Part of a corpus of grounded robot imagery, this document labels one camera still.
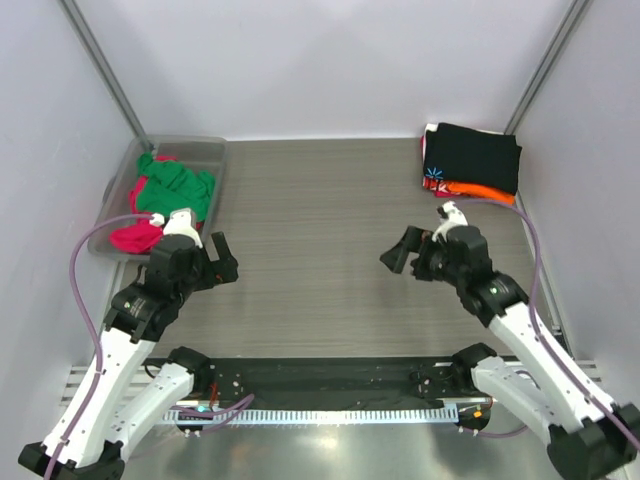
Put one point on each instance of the pink t-shirt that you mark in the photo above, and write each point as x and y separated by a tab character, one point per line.
140	237

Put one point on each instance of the orange folded t-shirt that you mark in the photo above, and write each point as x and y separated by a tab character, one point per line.
480	191

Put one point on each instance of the left aluminium frame post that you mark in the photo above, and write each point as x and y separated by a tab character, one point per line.
83	31

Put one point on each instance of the green t-shirt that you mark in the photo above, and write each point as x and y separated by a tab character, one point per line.
170	185

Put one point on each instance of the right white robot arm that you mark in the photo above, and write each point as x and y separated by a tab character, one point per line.
586	433

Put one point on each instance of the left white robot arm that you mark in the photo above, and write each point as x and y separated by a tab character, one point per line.
98	432

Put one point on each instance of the right aluminium frame post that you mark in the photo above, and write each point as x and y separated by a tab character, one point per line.
569	24

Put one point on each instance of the red white folded t-shirt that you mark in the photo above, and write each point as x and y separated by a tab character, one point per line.
432	187

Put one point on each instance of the aluminium extrusion rail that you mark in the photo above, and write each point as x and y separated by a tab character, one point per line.
137	384

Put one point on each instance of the clear plastic bin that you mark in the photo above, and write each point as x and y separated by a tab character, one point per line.
208	154

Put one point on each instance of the black t-shirt blue logo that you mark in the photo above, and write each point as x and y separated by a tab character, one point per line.
475	157

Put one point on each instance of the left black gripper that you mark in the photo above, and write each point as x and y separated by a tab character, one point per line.
209	279

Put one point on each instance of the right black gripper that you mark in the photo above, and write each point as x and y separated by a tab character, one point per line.
395	258

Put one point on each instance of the slotted white cable duct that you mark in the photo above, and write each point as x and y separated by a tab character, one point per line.
253	417

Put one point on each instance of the aluminium frame post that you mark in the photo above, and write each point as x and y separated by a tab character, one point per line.
569	24
83	31

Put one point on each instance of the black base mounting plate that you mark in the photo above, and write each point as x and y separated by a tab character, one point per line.
335	383

